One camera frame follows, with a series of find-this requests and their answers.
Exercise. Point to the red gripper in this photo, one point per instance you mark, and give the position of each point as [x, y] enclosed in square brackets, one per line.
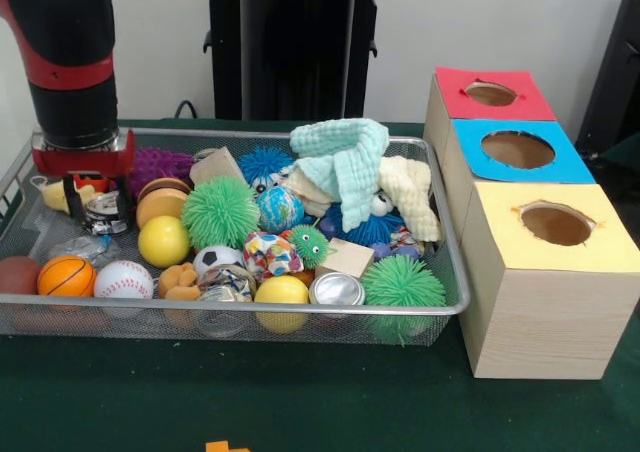
[85, 162]

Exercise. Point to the dark green tablecloth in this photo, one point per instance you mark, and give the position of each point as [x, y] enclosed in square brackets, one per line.
[300, 402]

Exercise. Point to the clear plastic packet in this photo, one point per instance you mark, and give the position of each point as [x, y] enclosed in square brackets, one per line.
[80, 247]

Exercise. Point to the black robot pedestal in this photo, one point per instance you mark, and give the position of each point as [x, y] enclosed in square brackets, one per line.
[300, 52]

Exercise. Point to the clear mesh bin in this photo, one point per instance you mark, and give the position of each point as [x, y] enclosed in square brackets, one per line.
[420, 157]

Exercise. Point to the yellow smiley ball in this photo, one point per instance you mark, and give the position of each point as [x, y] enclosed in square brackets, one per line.
[164, 242]

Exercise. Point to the black can with silver top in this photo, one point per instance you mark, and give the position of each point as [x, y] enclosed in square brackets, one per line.
[104, 214]

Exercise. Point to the white baseball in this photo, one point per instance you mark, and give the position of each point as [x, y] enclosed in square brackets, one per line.
[123, 279]

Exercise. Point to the cream muslin cloth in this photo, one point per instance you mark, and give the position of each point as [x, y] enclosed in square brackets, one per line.
[410, 192]

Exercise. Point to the mint green cloth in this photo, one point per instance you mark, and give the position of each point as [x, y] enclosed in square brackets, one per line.
[345, 162]

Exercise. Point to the purple spiky toy with eyes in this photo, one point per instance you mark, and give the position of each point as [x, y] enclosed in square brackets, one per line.
[160, 164]

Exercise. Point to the wooden box with three holes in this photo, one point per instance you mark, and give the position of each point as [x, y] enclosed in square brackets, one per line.
[540, 312]

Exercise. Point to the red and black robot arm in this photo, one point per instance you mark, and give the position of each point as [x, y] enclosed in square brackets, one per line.
[65, 52]

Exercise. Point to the small orange basketball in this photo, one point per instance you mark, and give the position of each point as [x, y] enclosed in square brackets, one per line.
[66, 275]

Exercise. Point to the green spiky ball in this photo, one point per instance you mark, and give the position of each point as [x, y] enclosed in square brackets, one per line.
[220, 212]
[403, 284]

